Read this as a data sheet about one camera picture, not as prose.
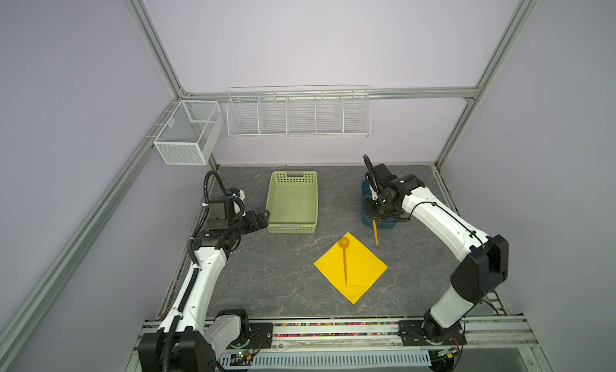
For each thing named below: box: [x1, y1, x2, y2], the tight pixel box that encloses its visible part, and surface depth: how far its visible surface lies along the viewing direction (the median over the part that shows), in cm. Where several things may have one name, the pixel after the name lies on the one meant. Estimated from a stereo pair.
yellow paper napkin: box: [313, 231, 389, 305], surface depth 90 cm
